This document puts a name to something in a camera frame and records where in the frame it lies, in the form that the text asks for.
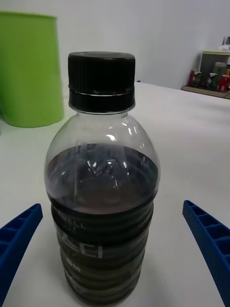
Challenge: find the green plastic bin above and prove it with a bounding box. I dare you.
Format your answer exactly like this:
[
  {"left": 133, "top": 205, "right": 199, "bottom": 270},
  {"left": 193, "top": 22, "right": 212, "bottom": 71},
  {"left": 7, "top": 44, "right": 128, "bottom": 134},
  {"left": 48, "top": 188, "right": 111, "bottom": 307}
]
[{"left": 0, "top": 11, "right": 65, "bottom": 128}]

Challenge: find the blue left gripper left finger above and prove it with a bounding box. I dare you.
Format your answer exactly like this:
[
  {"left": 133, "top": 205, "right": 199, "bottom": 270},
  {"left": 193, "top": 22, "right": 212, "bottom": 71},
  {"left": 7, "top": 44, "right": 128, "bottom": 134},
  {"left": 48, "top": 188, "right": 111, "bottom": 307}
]
[{"left": 0, "top": 203, "right": 44, "bottom": 307}]

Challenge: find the dark drink bottle black cap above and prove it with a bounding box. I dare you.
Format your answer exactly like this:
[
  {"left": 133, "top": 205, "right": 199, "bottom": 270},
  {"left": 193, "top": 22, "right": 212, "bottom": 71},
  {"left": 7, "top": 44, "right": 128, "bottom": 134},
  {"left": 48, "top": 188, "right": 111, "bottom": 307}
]
[{"left": 44, "top": 51, "right": 161, "bottom": 307}]

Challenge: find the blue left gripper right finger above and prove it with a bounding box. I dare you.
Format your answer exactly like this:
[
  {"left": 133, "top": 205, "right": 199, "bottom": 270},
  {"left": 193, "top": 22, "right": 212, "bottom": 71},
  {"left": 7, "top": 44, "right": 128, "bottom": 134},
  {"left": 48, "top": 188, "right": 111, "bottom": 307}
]
[{"left": 182, "top": 200, "right": 230, "bottom": 307}]

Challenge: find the grey box with pale lid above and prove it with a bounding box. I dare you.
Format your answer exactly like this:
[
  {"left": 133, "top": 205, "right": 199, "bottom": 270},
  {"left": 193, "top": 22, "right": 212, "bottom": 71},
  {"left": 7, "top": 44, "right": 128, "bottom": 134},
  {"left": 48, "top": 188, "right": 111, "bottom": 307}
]
[{"left": 198, "top": 49, "right": 230, "bottom": 93}]

